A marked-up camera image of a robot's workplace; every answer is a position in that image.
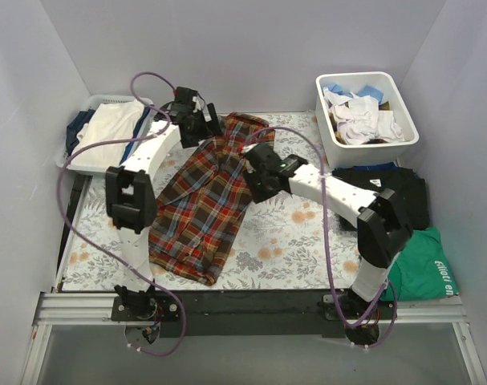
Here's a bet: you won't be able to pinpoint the plaid long sleeve shirt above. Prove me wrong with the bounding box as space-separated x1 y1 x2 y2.
148 112 274 286

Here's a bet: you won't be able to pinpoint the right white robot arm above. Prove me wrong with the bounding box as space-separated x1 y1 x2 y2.
241 143 413 319

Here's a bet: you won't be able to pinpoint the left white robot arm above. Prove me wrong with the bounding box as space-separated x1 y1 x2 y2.
105 87 222 292

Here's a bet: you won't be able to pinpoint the floral table mat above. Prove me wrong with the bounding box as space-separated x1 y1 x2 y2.
58 111 359 292

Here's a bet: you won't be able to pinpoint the white folded garment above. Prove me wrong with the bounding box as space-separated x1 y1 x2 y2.
70 100 145 171

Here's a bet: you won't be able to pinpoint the navy blue garment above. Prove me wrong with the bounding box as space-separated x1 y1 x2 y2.
65 109 95 156

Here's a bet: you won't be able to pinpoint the white crumpled clothes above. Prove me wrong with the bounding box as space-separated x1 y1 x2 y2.
322 89 405 145

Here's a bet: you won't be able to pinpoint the white plastic bin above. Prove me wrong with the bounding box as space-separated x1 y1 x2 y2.
315 71 420 168

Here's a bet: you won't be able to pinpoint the light blue garment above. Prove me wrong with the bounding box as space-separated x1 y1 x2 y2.
323 83 384 103

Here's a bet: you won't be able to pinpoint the grey perforated basket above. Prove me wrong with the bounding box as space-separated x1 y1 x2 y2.
56 95 153 176

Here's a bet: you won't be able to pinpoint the black folded shirt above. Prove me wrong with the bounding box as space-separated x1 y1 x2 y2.
332 163 430 230

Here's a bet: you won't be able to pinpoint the green shirt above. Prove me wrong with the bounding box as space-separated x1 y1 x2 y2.
380 227 459 302

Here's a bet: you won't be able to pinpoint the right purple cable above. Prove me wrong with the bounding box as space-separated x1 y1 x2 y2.
242 127 399 349

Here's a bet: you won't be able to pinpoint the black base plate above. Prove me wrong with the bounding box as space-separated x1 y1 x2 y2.
110 289 400 340

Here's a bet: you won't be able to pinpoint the aluminium frame rail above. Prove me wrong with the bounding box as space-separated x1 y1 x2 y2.
33 292 487 384

